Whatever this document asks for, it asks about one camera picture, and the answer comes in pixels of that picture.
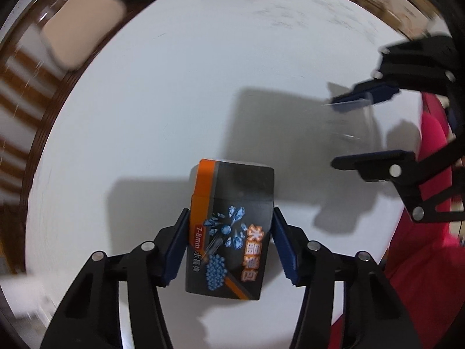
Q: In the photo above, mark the red trousers leg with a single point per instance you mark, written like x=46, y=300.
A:
x=425, y=262

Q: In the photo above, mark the clear plastic wrapper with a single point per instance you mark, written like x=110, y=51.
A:
x=349, y=133

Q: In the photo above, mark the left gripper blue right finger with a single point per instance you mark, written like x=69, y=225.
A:
x=285, y=238

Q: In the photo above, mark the wooden bench chair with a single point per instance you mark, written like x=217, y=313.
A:
x=33, y=91

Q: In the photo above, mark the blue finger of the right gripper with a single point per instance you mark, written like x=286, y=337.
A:
x=376, y=166
x=363, y=95

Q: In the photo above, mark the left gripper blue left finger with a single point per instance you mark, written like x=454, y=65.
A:
x=176, y=239

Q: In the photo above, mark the beige chair cushion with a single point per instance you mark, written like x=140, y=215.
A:
x=73, y=33

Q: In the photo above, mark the black orange box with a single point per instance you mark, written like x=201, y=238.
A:
x=229, y=233

